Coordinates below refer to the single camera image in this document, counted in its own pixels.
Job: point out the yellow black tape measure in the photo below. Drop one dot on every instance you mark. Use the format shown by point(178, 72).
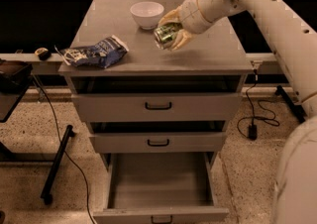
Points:
point(43, 53)

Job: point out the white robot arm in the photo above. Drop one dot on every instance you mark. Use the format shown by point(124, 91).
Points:
point(294, 44)

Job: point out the top grey drawer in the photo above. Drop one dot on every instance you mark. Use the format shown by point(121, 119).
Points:
point(147, 107)

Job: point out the black stand leg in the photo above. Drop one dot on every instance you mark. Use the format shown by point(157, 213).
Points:
point(296, 110)
point(46, 192)

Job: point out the green soda can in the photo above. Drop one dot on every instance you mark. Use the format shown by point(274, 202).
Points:
point(165, 35)

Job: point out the grey drawer cabinet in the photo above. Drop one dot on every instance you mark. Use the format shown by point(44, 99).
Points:
point(213, 63)

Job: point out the blue chip bag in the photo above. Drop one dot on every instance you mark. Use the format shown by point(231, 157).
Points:
point(103, 54)

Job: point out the black bin on stand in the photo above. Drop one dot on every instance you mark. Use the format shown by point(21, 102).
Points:
point(15, 79)

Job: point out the bottom grey drawer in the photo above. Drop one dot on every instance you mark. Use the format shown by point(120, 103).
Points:
point(160, 188)

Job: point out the black stand leg left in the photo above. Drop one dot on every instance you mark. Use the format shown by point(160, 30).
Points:
point(46, 192)

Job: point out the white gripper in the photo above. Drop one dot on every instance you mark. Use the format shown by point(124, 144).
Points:
point(188, 12)

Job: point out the middle grey drawer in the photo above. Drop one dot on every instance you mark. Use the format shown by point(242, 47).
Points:
point(158, 142)

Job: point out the white bowl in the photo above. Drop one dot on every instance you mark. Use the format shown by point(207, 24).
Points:
point(147, 14)

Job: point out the black stand leg right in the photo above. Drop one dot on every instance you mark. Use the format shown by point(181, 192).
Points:
point(296, 110)

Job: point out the grey drawer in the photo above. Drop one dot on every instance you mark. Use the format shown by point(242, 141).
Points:
point(160, 188)
point(147, 107)
point(158, 142)

